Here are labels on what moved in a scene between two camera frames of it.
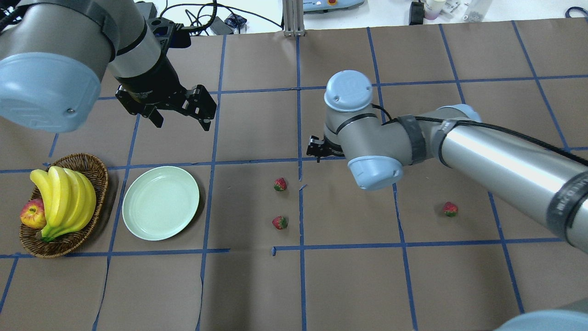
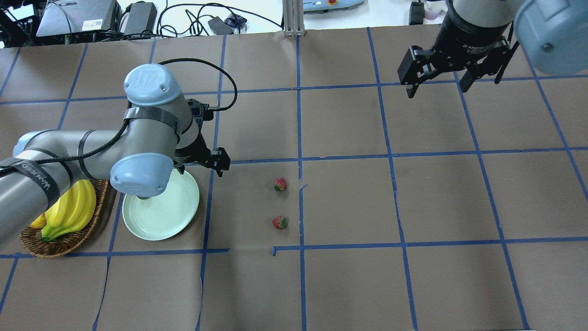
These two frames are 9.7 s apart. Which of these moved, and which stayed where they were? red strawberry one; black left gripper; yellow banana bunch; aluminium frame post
Moved: black left gripper
Stayed: aluminium frame post; red strawberry one; yellow banana bunch
